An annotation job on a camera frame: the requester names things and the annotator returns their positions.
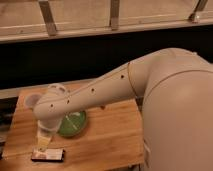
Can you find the green plate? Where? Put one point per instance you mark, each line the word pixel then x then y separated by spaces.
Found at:
pixel 72 124

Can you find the metal railing frame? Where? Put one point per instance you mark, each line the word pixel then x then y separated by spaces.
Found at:
pixel 27 20

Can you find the translucent plastic cup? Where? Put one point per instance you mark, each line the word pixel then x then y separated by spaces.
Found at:
pixel 31 100

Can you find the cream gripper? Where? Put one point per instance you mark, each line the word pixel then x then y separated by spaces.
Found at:
pixel 45 131

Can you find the wooden cutting board table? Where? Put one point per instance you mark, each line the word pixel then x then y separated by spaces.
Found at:
pixel 111 139

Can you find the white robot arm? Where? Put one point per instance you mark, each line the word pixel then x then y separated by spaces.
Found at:
pixel 176 88

